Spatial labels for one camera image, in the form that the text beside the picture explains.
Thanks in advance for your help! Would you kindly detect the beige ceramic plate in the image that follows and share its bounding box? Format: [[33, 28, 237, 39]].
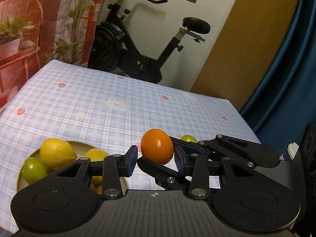
[[16, 141, 129, 194]]

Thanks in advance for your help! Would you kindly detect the pink printed wall tapestry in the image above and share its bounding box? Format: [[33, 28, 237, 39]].
[[1, 0, 103, 109]]

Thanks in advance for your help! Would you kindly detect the small printed bottle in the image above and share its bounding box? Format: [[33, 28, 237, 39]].
[[280, 142, 299, 162]]

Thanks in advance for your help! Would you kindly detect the small green fruit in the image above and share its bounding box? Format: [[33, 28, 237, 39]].
[[180, 135, 198, 143]]

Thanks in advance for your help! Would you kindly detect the yellow lemon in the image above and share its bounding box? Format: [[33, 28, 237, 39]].
[[84, 148, 109, 162], [40, 138, 77, 171]]

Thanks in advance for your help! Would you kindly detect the wooden door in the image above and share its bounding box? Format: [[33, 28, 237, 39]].
[[191, 0, 298, 110]]

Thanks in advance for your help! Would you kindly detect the bright orange kumquat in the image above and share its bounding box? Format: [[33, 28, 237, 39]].
[[140, 129, 174, 165]]

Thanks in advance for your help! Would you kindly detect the black exercise bike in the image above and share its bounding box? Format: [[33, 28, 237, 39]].
[[87, 0, 211, 84]]

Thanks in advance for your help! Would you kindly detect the yellow orange kumquat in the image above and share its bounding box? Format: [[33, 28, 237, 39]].
[[91, 176, 102, 194]]

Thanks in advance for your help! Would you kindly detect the blue curtain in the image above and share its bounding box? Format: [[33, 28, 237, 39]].
[[241, 0, 315, 153]]

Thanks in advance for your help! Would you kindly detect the green lime fruit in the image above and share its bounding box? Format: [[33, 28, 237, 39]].
[[21, 157, 48, 183]]

